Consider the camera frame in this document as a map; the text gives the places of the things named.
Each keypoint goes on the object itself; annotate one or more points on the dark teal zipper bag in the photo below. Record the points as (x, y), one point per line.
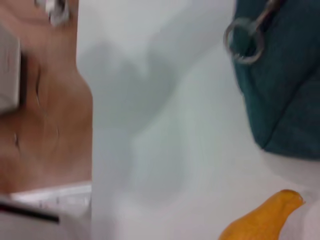
(282, 95)

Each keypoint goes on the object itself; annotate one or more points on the yellow-orange squash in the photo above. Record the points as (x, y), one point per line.
(260, 220)

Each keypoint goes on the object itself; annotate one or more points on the white rectangular block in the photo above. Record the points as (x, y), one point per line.
(8, 72)

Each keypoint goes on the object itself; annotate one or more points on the shiny metal fitting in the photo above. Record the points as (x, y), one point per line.
(56, 11)

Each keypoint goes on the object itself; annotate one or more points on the white housing with black stripe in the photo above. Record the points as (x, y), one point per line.
(50, 225)

